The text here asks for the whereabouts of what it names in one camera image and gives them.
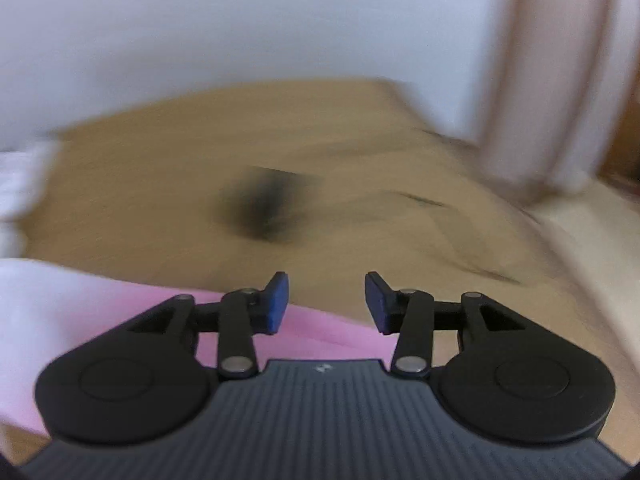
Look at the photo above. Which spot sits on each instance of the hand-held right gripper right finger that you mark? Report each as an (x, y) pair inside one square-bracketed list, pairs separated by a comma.
[(377, 305)]

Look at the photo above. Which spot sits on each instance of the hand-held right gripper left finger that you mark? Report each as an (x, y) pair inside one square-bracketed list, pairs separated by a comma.
[(278, 305)]

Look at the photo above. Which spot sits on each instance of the pink garment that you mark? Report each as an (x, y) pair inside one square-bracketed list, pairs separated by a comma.
[(165, 305)]

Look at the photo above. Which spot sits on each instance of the dark cloth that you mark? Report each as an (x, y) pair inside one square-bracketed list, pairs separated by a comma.
[(262, 205)]

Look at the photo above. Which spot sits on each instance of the bamboo mat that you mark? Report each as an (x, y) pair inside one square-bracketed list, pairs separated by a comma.
[(150, 185)]

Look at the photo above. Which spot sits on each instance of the white cloth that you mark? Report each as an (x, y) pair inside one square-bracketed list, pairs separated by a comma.
[(22, 185)]

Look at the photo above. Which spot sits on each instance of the pink white striped curtain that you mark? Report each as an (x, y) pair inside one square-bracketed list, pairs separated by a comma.
[(555, 60)]

